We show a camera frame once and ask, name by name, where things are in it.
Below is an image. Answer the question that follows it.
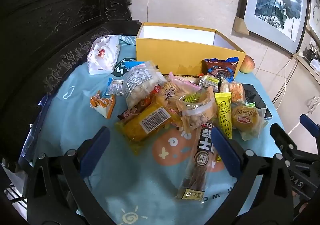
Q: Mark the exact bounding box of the small round bread packet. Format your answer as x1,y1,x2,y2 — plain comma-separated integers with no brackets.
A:
230,103,267,141

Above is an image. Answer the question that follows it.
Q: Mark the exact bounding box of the yellow packet with barcode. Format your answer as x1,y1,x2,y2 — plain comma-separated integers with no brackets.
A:
115,100,183,149

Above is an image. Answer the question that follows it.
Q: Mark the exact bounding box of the orange white snack packet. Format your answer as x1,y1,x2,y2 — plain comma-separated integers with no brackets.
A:
90,90,117,119

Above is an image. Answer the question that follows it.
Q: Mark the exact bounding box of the yellow cardboard box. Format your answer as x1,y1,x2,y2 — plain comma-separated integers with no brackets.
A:
136,23,247,75

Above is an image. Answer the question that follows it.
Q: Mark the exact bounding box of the green white snack packet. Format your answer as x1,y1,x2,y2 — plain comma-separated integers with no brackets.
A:
199,75,220,89

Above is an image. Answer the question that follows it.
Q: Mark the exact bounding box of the orange square pastry packet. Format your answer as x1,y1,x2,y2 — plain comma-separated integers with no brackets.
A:
229,82,246,104

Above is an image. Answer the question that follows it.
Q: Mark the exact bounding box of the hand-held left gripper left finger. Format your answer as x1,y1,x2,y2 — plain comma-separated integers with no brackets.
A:
25,126,118,225

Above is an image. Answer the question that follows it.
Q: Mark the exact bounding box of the round pastry clear packet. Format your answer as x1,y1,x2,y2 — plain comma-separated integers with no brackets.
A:
219,81,231,95

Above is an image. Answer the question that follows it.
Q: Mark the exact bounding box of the light blue printed tablecloth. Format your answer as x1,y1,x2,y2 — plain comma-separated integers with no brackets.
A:
32,36,285,225

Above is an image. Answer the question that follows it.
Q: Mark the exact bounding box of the clear bag of white candies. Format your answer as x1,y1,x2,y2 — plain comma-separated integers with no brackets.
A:
123,61,167,109

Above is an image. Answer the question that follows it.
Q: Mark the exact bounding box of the black smartphone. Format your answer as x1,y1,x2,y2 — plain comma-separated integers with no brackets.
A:
242,84,272,120

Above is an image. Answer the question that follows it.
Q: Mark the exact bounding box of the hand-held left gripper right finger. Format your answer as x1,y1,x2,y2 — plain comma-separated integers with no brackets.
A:
211,127,297,225

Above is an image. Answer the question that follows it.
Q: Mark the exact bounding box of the narrow framed painting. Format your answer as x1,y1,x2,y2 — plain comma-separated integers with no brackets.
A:
305,0,320,40

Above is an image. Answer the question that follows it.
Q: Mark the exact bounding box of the white cabinet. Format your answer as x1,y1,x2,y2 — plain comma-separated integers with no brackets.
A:
271,60,320,125

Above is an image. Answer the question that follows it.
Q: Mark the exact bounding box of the pink edged cracker packet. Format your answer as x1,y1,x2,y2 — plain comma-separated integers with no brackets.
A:
159,72,202,110

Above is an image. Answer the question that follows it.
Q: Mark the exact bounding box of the red yellow apple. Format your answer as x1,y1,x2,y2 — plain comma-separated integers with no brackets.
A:
239,55,255,74

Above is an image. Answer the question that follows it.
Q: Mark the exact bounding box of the clear packet of nuts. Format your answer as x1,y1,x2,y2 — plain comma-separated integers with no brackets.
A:
176,90,218,133

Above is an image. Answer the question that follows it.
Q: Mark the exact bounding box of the small blue white candy packet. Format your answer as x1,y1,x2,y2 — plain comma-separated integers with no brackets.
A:
104,78,125,96

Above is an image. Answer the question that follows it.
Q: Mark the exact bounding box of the dark carved wooden furniture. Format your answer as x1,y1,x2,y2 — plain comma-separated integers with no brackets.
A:
0,0,143,165

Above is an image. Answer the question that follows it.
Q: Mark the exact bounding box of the cardboard corner protector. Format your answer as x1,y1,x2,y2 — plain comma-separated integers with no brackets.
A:
234,17,249,35

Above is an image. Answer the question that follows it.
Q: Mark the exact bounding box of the white cable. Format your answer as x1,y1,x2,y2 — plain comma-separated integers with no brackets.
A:
272,52,304,101

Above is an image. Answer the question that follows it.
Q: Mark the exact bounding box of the blue packet red label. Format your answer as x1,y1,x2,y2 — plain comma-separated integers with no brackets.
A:
124,61,148,71

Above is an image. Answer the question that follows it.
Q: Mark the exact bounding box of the yellow stick snack packet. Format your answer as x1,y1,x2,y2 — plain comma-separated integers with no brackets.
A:
214,92,233,140

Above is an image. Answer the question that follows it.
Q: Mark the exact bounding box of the white plastic bag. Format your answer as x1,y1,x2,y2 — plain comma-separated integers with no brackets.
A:
87,35,122,75

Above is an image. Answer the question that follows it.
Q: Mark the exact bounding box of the red snack packet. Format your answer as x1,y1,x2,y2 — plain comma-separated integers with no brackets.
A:
117,97,157,121

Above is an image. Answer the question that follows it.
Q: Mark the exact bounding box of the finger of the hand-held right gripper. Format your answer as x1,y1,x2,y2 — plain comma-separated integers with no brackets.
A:
300,114,320,140
270,122,304,163

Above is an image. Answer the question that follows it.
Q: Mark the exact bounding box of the long dark sausage packet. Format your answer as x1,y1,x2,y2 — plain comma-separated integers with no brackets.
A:
177,123,218,202

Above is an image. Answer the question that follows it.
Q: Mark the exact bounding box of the dark blue cookie packet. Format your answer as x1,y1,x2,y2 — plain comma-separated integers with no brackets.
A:
204,57,239,83

